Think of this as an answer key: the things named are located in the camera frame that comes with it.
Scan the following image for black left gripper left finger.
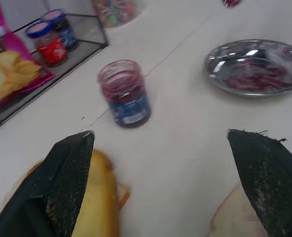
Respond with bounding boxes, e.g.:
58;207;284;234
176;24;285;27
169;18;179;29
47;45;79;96
0;130;95;237

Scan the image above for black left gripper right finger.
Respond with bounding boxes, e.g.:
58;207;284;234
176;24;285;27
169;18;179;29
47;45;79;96
226;128;292;237

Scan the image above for white bread slice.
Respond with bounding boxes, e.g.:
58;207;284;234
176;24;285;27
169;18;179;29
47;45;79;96
209;186;270;237

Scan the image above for jam-smeared silver metal plate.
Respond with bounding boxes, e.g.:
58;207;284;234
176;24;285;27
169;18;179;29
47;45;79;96
204;39;292;97

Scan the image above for open blue-label jam jar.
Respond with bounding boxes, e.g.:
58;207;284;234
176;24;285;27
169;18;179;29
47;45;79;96
97;59;152;128

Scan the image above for red-label jam jar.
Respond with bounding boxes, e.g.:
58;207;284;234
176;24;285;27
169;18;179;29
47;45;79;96
25;21;69;68

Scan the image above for closed blue-label jam jar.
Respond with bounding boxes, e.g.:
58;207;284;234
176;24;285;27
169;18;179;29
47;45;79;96
41;9;79;52

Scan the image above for pink toast package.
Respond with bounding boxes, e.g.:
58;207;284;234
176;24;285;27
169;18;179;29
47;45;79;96
0;0;55;117

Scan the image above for small red object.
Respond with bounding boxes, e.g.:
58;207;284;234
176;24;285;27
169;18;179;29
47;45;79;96
221;0;243;8

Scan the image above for clear jar of colourful candies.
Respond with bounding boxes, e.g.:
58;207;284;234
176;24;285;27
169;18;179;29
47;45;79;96
90;0;146;28

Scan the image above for black wire mesh basket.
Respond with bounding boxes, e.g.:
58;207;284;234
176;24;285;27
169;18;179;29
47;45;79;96
0;13;109;130

